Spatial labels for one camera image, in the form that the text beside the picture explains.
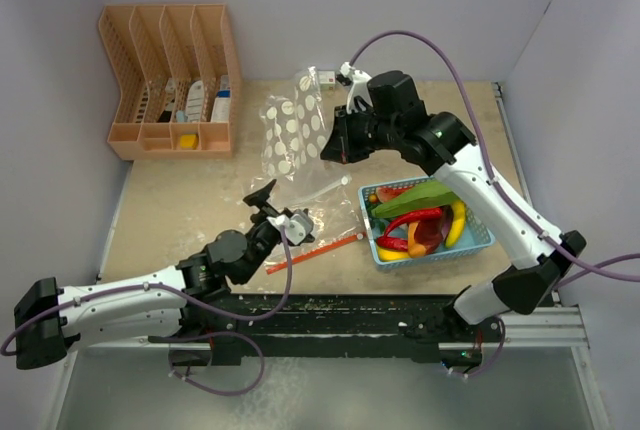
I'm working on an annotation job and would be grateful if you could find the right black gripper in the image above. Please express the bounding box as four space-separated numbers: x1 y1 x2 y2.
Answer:
322 102 402 164

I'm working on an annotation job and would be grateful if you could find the green leafy vegetable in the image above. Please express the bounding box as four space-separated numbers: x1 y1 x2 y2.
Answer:
371 180 459 219

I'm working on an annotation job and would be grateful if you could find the polka dot zip bag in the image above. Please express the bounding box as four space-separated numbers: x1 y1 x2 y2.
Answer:
260 66 328 182

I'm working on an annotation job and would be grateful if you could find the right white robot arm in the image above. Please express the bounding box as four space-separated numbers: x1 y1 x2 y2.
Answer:
320 63 586 341

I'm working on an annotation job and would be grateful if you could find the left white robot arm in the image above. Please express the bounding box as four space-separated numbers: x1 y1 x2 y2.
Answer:
1 182 314 370

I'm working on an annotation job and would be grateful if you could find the red zipper clear bag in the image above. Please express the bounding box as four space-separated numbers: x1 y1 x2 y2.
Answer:
272 174 362 256

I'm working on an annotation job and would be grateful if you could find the watermelon slice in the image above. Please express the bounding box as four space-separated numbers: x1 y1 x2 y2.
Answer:
374 186 407 204

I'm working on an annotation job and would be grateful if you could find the small green white box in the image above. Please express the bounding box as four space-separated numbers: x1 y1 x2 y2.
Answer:
317 70 336 91

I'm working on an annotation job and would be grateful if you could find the red chili pepper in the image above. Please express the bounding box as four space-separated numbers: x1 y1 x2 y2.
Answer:
376 235 408 253
384 207 443 236

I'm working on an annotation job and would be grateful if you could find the yellow pepper piece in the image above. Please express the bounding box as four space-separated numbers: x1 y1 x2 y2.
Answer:
377 247 409 262

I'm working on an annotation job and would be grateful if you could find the yellow banana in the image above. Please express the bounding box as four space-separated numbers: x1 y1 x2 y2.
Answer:
445 200 466 248

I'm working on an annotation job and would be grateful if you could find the yellow block in organizer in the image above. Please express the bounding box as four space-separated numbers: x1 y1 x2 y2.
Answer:
178 134 199 150

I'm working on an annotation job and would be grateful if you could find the blue white box in organizer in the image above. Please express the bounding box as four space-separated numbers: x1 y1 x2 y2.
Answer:
210 75 231 123

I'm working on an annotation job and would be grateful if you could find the blue plastic basket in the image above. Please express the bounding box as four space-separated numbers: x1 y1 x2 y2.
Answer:
359 178 496 270

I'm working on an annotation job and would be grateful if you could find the white tube in organizer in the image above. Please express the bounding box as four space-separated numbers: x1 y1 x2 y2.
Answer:
184 80 205 122

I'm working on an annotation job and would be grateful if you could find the orange plastic desk organizer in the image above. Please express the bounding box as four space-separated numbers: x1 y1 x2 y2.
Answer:
98 3 243 161

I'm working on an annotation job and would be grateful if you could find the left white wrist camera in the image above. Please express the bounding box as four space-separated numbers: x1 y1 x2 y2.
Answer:
267 210 315 246

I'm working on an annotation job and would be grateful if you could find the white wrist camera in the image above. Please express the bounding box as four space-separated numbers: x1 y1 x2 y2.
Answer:
267 210 315 246
336 62 372 114

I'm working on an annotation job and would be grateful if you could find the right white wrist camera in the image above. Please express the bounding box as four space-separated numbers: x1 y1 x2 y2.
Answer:
336 62 372 114

